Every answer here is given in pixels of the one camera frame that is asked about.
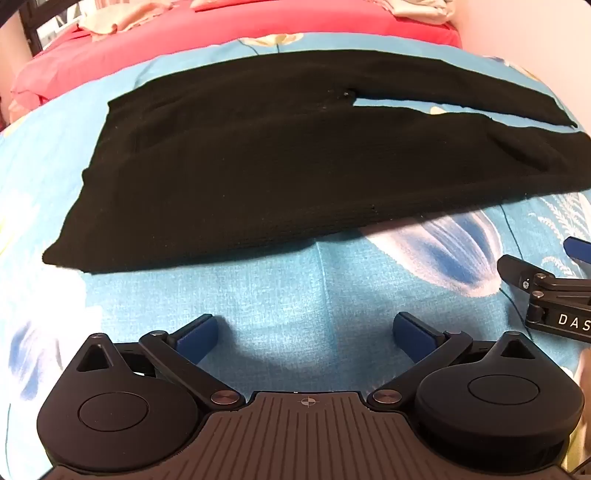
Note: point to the beige crumpled towel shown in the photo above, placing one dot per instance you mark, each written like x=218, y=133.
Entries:
x=115, y=21

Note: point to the dark framed window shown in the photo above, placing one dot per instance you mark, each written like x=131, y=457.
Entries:
x=37, y=34

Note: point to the cream folded cloth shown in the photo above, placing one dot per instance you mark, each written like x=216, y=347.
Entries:
x=425, y=10

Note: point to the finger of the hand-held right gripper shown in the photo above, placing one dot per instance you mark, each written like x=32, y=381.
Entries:
x=579, y=251
x=517, y=267

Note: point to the blue floral bedsheet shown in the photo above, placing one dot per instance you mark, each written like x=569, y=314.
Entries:
x=277, y=290

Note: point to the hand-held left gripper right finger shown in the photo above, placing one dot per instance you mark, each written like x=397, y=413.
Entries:
x=414, y=340

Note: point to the black pants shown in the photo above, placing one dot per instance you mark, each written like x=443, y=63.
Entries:
x=258, y=161

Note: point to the red bedsheet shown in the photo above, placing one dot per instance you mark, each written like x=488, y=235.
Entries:
x=194, y=32

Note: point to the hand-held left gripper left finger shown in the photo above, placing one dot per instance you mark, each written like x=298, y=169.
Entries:
x=198, y=342

